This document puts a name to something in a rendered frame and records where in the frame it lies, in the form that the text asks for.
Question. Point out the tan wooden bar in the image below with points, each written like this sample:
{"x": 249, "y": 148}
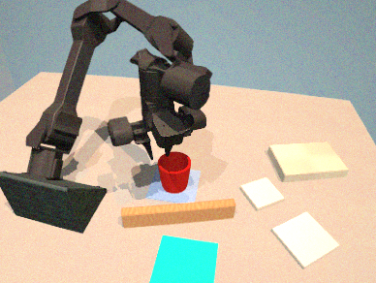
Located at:
{"x": 172, "y": 214}

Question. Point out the white flat square block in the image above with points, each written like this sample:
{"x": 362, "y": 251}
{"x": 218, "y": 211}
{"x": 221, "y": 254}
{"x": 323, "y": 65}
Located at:
{"x": 261, "y": 193}

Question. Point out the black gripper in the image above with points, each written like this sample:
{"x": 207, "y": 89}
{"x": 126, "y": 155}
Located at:
{"x": 123, "y": 132}

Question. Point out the white flat square pad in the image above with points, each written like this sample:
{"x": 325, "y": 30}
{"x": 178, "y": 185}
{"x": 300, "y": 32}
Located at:
{"x": 305, "y": 239}

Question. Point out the pale yellow flat block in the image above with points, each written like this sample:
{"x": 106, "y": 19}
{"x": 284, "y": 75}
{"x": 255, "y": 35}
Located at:
{"x": 304, "y": 161}

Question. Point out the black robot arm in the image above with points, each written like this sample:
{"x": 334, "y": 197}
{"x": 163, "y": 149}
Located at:
{"x": 181, "y": 81}

